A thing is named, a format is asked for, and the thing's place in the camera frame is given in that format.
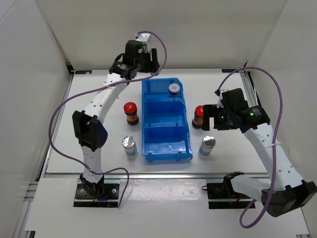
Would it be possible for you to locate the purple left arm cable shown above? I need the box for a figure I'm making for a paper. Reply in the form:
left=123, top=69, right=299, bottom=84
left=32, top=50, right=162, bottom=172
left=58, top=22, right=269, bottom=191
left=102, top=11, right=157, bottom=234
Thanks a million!
left=48, top=31, right=167, bottom=208

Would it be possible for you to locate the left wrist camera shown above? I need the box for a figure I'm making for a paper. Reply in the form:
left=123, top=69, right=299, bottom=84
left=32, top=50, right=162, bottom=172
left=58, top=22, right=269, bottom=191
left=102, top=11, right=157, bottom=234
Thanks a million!
left=135, top=32, right=151, bottom=53

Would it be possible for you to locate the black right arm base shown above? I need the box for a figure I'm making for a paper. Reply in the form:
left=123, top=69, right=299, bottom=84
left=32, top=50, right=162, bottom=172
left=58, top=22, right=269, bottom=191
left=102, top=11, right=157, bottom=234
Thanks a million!
left=202, top=183, right=252, bottom=210

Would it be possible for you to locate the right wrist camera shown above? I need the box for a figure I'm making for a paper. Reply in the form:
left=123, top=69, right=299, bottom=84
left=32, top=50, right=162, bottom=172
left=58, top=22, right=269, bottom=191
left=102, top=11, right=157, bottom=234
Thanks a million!
left=216, top=88, right=248, bottom=109

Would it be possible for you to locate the blue-label white seasoning bottle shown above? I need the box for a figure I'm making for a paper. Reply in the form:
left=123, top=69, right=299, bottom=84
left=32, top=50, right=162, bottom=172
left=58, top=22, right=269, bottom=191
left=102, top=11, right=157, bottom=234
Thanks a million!
left=122, top=135, right=137, bottom=159

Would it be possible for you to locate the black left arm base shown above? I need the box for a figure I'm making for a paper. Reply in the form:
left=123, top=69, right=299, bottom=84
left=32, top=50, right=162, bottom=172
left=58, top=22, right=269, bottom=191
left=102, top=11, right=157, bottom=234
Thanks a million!
left=73, top=175, right=120, bottom=208

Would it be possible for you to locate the red-lid chili sauce jar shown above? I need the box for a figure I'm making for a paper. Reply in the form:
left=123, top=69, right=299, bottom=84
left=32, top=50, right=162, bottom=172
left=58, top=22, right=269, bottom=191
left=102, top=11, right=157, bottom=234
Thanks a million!
left=123, top=102, right=139, bottom=125

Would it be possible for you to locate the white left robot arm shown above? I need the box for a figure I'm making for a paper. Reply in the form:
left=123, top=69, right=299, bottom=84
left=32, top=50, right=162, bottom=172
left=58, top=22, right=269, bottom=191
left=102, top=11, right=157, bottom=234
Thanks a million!
left=72, top=35, right=159, bottom=198

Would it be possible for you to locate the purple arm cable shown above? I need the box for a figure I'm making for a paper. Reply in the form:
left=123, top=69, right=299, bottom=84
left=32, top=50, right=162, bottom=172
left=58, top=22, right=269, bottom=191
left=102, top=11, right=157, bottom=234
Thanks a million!
left=48, top=31, right=167, bottom=208
left=215, top=66, right=283, bottom=228

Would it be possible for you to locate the white-lid sauce jar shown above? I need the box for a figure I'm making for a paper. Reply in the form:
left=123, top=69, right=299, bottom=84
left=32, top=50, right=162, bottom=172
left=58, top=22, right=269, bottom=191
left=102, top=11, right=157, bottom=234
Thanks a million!
left=168, top=83, right=180, bottom=96

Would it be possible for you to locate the blue-label seasoning bottle right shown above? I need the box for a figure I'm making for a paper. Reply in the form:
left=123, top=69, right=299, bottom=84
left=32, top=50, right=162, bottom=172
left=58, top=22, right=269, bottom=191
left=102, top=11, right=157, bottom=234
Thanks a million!
left=198, top=135, right=216, bottom=158

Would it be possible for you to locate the aluminium table edge rail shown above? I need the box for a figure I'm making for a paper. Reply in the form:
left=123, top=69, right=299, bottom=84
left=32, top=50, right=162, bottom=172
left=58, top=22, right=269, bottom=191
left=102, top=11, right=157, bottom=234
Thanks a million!
left=42, top=173, right=269, bottom=179

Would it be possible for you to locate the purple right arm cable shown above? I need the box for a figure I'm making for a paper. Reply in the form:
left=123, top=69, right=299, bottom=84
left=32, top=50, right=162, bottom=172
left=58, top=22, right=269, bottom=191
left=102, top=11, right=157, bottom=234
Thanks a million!
left=215, top=66, right=283, bottom=228

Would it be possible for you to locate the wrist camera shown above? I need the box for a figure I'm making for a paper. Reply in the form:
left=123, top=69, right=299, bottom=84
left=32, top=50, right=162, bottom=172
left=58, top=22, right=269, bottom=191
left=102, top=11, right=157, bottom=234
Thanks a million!
left=135, top=32, right=151, bottom=53
left=216, top=88, right=248, bottom=109

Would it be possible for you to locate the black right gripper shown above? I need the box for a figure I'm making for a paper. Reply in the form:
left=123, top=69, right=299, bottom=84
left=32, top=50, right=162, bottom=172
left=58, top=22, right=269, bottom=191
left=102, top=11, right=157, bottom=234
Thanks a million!
left=202, top=105, right=238, bottom=131

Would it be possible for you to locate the blue three-compartment plastic bin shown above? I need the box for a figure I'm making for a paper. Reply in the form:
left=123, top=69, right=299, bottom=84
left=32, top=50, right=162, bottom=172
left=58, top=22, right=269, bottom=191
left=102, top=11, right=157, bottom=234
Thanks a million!
left=142, top=78, right=193, bottom=163

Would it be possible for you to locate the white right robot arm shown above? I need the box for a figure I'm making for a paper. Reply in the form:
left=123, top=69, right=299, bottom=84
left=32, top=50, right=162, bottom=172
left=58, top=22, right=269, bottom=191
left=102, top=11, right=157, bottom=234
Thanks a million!
left=202, top=105, right=317, bottom=217

